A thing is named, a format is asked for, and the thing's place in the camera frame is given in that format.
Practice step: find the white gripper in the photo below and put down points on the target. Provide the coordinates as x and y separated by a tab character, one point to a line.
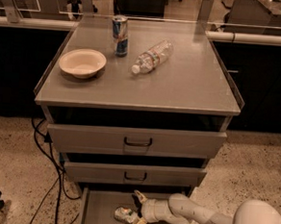
150	210

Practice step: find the crushed 7up can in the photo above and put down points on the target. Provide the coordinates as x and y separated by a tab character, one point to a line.
127	216

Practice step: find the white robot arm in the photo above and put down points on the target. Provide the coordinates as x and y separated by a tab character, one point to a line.
180	209

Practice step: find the middle grey drawer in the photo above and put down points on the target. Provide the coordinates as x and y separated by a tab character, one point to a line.
143	175

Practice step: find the grey drawer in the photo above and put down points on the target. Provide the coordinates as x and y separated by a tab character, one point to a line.
69	138
98	204
143	175

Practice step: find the bottom grey drawer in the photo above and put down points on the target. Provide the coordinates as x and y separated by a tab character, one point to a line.
98	204

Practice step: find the top grey drawer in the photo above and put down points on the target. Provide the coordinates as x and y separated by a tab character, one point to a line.
69	138

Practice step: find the grey drawer cabinet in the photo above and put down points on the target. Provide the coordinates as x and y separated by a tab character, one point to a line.
190	91

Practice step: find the blue silver energy drink can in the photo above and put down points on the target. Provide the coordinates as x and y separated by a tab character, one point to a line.
120	33

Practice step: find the clear plastic water bottle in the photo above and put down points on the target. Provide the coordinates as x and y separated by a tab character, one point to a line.
152	57

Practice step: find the white bowl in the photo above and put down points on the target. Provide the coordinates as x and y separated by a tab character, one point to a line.
82	63

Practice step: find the right metal post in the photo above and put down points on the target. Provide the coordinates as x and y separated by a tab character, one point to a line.
205	10

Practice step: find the far left metal post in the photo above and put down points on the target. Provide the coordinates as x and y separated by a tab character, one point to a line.
12	13

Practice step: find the white horizontal rail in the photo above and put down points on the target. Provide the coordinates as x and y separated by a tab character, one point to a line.
214	36

